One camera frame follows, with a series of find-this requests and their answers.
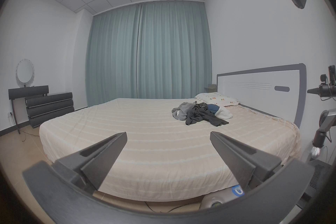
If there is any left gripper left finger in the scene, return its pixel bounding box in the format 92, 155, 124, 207
54, 132, 128, 193

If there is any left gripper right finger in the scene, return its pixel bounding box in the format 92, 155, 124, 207
210, 132, 282, 191

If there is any black T-shirt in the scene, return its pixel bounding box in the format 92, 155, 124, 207
185, 103, 229, 127

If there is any bed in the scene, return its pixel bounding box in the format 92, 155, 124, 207
39, 63, 307, 202

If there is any white garment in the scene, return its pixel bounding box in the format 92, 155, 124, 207
214, 107, 233, 120

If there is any white printed pillow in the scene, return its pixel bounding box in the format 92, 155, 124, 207
195, 92, 240, 107

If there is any black chest of drawers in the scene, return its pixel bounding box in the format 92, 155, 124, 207
25, 92, 75, 128

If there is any grey garment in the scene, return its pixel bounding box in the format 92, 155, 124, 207
172, 102, 197, 121

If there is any black dressing table with mirror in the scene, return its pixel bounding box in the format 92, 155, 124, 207
8, 59, 49, 135

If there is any blue-green curtain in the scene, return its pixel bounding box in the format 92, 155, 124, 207
85, 0, 212, 108

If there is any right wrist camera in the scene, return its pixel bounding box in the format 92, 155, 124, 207
320, 65, 336, 85

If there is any black cable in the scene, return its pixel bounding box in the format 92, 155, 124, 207
20, 127, 40, 142

